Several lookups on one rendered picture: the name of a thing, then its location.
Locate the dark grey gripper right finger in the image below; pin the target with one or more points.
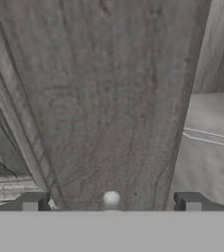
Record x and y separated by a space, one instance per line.
191 201

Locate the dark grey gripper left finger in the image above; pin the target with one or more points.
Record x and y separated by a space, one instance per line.
32 201

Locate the white round cabinet knob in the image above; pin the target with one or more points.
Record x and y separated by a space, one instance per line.
111 199

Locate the grey wooden cabinet door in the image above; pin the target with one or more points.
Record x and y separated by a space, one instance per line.
110 98

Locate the grey wooden cabinet frame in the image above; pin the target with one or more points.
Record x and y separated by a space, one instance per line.
9 131

